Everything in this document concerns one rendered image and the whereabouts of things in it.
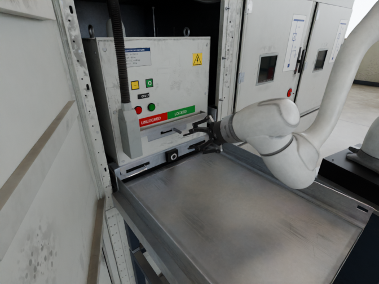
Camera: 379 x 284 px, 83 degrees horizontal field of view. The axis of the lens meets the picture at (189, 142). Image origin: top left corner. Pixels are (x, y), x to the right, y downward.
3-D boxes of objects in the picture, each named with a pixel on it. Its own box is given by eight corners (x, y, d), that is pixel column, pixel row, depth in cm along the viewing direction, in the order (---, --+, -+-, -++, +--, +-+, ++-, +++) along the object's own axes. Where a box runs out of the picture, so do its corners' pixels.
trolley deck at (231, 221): (362, 230, 74) (369, 218, 71) (259, 409, 39) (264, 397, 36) (220, 155, 121) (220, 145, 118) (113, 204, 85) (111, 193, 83)
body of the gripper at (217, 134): (216, 119, 65) (198, 126, 72) (225, 146, 65) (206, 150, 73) (232, 114, 69) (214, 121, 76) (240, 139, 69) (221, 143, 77)
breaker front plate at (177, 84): (207, 137, 114) (211, 38, 92) (121, 170, 86) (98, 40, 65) (205, 136, 115) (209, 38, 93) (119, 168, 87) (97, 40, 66)
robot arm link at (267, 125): (224, 123, 58) (249, 158, 62) (274, 107, 45) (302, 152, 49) (241, 101, 63) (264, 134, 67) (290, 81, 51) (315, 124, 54)
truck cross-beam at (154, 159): (211, 143, 117) (211, 133, 115) (116, 182, 87) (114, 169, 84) (205, 140, 121) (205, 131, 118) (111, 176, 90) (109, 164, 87)
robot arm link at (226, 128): (237, 145, 60) (223, 147, 65) (256, 136, 65) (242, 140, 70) (227, 114, 59) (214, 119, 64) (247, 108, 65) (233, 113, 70)
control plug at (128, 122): (143, 155, 78) (138, 110, 70) (131, 160, 76) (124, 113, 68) (133, 147, 84) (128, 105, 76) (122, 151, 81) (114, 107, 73)
